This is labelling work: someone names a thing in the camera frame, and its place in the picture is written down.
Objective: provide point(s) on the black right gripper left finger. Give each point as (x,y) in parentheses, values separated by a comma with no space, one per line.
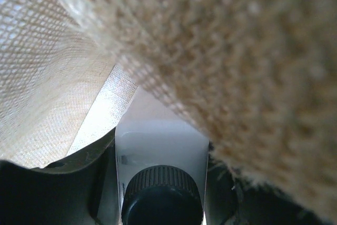
(78,189)

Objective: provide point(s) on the white bottle black cap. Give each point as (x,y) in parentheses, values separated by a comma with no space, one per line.
(161,165)

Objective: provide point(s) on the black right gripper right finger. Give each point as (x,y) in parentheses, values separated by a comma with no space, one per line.
(231,200)

